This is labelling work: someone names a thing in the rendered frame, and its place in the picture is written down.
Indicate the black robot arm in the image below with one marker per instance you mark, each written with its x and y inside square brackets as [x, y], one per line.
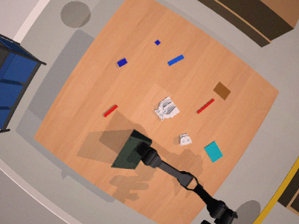
[217, 209]

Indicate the red flat bar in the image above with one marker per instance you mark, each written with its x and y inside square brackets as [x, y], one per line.
[110, 111]

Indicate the brown square plate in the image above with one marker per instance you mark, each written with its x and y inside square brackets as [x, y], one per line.
[222, 91]

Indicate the teal rectangular plate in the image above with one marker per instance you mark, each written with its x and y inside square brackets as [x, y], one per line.
[213, 151]

